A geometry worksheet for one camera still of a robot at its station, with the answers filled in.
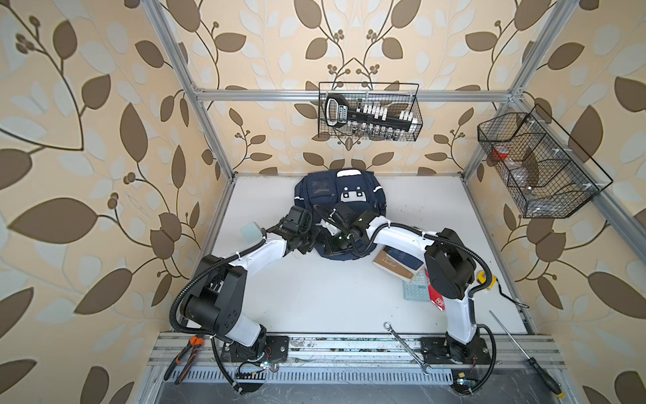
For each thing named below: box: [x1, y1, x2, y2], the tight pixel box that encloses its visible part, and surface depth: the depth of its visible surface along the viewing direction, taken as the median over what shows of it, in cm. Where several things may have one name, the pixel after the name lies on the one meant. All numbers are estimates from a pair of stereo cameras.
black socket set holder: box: [324, 93, 419, 142], surface depth 87 cm
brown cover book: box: [372, 252, 417, 283], surface depth 91 cm
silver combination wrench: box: [383, 321, 434, 376], surface depth 75 cm
